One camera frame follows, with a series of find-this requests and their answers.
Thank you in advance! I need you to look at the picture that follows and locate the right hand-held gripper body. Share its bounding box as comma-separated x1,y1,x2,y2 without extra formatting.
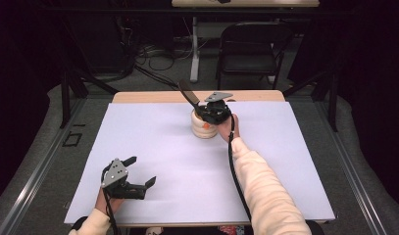
201,91,234,125

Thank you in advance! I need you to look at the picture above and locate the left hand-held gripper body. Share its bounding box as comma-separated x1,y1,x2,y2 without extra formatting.
101,158,146,200

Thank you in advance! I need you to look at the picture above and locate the cream ribbed jar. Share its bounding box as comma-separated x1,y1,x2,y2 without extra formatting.
190,109,220,140

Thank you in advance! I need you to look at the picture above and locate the black cleaver knife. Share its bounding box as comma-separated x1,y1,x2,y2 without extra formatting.
177,78,202,109

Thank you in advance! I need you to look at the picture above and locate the person's right hand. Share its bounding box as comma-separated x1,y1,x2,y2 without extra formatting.
216,114,241,143

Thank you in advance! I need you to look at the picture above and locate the person's left hand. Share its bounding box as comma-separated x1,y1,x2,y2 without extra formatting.
94,189,125,216

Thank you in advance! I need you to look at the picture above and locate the white table mat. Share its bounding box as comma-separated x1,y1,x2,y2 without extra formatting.
63,101,336,225

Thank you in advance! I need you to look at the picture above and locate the wooden desk with white leg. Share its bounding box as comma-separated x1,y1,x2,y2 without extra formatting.
171,0,321,83

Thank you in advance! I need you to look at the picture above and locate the wooden table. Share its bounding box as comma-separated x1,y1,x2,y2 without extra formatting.
64,90,335,228

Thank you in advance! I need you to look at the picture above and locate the black folding chair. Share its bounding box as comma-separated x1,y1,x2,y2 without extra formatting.
216,22,294,91

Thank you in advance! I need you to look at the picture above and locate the black metal stand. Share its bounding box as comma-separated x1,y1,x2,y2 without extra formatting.
281,70,339,133
59,19,121,130

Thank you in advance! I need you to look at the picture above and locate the person's colourful clothing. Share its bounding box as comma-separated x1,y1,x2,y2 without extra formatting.
220,224,246,235

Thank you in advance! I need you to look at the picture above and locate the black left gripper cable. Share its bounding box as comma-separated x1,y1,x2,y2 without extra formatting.
101,189,123,235

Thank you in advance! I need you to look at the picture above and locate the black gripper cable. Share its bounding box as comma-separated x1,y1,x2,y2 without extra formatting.
227,114,254,223
101,189,123,235

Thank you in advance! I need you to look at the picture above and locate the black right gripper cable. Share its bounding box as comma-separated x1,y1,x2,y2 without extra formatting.
227,114,254,223

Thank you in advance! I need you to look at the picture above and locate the tangle of floor cables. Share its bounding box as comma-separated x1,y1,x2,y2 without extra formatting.
134,42,188,92

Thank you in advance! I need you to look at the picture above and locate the grey metal floor rail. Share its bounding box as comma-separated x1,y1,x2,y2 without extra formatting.
313,97,388,235
0,97,87,235

